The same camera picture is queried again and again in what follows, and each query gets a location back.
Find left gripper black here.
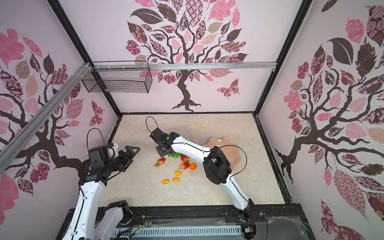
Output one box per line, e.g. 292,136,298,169
105,145,141,173

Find green grape bunch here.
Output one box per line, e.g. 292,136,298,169
168,153,183,158

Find pink petal-shaped fruit bowl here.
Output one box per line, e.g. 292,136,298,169
203,138,242,170

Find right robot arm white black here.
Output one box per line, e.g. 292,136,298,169
150,128,256,222

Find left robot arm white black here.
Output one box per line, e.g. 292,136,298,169
63,144,140,240

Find strawberry lone left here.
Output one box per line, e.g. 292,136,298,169
155,158,166,167

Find strawberry centre upper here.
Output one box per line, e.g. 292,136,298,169
181,155,190,163

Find strawberry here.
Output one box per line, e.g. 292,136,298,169
180,163,190,170
181,155,190,163

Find strawberry centre lower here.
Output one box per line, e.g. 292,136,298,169
180,163,190,170

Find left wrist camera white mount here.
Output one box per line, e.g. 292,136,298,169
107,143,119,159

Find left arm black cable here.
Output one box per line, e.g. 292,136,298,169
86,128,106,151

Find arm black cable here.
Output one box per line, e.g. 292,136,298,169
145,116,269,240
86,128,106,151

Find black wire basket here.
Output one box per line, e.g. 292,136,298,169
82,60,153,94

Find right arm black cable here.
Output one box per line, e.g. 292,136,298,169
145,116,269,240

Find white slotted cable duct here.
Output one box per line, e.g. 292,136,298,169
110,226,244,240

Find aluminium rail back wall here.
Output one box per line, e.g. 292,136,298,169
93,62,277,71

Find aluminium rail wall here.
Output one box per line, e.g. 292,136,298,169
1,63,92,173
93,62,277,71

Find aluminium rail left wall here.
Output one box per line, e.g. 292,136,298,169
1,63,92,173

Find black base frame rail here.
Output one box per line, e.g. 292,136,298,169
55,203,316,240

